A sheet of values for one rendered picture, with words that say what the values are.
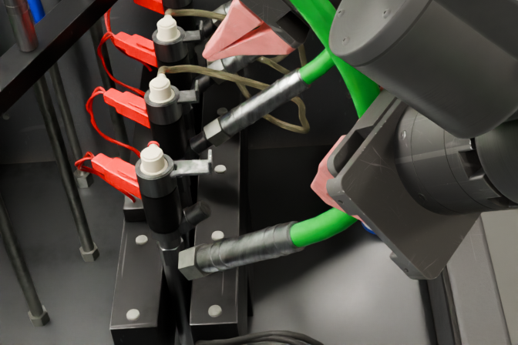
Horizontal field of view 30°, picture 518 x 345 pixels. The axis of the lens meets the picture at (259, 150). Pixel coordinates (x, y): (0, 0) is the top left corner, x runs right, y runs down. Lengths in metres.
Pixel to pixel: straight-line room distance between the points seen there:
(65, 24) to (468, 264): 0.40
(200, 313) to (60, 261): 0.30
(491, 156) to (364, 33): 0.08
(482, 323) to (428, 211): 0.36
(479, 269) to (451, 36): 0.51
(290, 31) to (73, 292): 0.50
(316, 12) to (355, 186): 0.08
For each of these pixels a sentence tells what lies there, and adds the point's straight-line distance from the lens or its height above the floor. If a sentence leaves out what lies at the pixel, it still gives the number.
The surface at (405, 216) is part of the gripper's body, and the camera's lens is 0.43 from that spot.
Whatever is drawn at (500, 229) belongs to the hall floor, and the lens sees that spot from 2.16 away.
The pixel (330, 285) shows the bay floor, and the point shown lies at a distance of 0.96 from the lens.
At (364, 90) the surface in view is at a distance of 0.46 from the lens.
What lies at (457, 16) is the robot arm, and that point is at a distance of 0.32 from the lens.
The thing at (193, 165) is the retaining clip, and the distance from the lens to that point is 0.70.
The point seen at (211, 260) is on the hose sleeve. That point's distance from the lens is 0.60.
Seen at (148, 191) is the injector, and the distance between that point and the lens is 0.70.
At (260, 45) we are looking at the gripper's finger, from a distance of 0.58.
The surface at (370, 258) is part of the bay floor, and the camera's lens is 0.98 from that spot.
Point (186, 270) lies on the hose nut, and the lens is 0.62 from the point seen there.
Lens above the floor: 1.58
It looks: 43 degrees down
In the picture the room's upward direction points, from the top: 6 degrees counter-clockwise
